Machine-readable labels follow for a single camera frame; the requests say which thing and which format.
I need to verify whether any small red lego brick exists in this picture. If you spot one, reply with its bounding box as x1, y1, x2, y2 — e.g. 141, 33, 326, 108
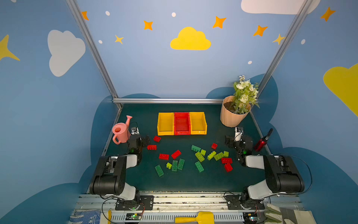
153, 136, 161, 142

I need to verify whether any red long lego brick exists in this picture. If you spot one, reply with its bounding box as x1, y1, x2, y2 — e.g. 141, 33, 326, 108
158, 154, 169, 161

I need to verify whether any small red lego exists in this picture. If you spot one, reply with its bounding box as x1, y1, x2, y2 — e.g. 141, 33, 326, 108
211, 143, 218, 150

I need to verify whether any dark green lego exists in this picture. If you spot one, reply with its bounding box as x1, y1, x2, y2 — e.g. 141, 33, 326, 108
195, 161, 204, 173
171, 160, 179, 172
155, 165, 164, 177
178, 159, 185, 170
191, 145, 201, 152

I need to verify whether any dark green lego top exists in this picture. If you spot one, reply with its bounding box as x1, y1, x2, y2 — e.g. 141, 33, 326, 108
191, 145, 201, 152

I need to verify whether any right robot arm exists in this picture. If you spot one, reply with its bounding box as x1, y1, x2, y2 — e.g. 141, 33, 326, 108
225, 135, 305, 203

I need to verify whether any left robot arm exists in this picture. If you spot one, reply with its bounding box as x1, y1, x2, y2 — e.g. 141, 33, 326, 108
89, 134, 150, 203

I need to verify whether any pink watering can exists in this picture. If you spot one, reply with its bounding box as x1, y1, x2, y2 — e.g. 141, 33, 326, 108
112, 115, 132, 145

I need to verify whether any beige ribbed flower pot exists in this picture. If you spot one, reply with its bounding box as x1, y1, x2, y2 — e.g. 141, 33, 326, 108
220, 96, 251, 127

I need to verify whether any left yellow bin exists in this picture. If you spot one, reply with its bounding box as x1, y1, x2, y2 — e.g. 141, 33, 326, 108
157, 113, 174, 136

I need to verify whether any yellow bin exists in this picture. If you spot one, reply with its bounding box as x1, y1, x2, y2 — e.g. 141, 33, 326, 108
189, 112, 208, 135
157, 113, 174, 136

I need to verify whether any lime lego tilted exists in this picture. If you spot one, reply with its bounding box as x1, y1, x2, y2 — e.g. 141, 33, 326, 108
207, 151, 216, 160

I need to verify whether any small lime lego left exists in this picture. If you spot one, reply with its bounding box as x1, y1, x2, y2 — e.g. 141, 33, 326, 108
166, 162, 172, 169

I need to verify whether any small lime lego center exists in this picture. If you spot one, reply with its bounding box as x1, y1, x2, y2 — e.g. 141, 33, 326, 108
200, 149, 206, 156

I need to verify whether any dark green lego upright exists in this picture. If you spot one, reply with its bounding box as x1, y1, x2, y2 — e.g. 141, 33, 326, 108
171, 160, 179, 172

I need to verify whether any lime long lego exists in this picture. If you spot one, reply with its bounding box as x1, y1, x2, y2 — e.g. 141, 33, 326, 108
195, 152, 205, 162

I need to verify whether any dark green lego tilted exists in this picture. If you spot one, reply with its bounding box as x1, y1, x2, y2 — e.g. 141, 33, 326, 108
178, 159, 185, 170

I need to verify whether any right yellow bin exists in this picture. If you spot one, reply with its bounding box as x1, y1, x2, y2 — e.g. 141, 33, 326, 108
189, 112, 208, 135

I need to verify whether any red middle bin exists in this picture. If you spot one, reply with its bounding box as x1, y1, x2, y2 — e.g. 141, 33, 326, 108
174, 112, 191, 135

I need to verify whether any white artificial flower plant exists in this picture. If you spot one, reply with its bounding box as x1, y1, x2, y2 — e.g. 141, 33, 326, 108
229, 75, 259, 114

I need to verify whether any right circuit board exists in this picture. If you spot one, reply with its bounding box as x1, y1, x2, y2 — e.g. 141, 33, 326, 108
243, 213, 259, 224

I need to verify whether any circuit board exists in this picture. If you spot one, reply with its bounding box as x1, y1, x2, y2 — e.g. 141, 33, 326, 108
243, 213, 259, 224
125, 213, 142, 221

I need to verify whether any left circuit board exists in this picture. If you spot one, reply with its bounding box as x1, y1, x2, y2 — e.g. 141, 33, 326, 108
125, 213, 142, 221

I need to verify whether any grey work glove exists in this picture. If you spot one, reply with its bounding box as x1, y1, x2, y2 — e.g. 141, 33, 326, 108
264, 203, 316, 224

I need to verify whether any yellow toy shovel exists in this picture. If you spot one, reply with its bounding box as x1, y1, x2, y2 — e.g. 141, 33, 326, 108
174, 211, 214, 224

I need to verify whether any blue white woven cloth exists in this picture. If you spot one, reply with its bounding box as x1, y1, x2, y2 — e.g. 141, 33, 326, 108
69, 210, 101, 224

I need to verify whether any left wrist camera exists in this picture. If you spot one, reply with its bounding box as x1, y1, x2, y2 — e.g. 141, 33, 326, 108
130, 127, 140, 135

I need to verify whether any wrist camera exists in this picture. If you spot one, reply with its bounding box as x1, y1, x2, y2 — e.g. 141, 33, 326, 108
130, 127, 140, 135
234, 127, 244, 142

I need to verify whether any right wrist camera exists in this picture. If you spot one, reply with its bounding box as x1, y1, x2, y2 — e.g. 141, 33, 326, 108
234, 127, 244, 142

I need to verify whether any aluminium back rail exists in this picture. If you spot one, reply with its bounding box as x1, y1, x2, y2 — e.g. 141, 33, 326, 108
112, 98, 224, 105

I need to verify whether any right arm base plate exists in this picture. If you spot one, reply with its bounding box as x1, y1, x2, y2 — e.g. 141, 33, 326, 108
224, 194, 265, 211

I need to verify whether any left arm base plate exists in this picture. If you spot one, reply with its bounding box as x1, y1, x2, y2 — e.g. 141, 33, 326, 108
115, 195, 154, 211

